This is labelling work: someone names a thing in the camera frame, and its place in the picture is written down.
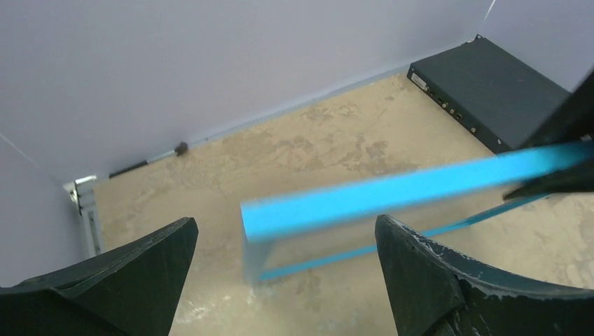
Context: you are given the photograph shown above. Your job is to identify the small black wall clip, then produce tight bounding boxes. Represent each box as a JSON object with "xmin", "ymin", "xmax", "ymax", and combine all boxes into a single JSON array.
[{"xmin": 109, "ymin": 142, "xmax": 189, "ymax": 179}]

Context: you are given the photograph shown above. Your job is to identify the dark blue foam pad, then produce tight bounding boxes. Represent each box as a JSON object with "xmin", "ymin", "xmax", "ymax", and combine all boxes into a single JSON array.
[{"xmin": 407, "ymin": 35, "xmax": 570, "ymax": 154}]

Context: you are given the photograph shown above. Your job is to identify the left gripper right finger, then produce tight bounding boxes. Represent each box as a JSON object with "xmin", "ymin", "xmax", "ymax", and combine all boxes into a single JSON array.
[{"xmin": 375, "ymin": 215, "xmax": 593, "ymax": 335}]

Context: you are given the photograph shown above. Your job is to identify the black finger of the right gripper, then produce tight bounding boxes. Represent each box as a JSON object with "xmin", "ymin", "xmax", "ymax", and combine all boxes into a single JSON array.
[
  {"xmin": 520, "ymin": 71, "xmax": 593, "ymax": 149},
  {"xmin": 503, "ymin": 158, "xmax": 593, "ymax": 201}
]

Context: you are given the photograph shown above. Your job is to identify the blue wooden picture frame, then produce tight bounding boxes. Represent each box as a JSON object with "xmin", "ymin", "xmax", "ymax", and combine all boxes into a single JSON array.
[{"xmin": 241, "ymin": 141, "xmax": 593, "ymax": 284}]

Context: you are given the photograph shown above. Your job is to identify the aluminium rail frame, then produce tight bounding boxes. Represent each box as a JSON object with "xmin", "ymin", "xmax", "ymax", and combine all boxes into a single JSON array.
[{"xmin": 62, "ymin": 175, "xmax": 105, "ymax": 258}]

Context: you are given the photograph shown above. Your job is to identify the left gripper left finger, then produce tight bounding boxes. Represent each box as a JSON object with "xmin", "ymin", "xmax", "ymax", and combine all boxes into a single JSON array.
[{"xmin": 1, "ymin": 217, "xmax": 199, "ymax": 335}]

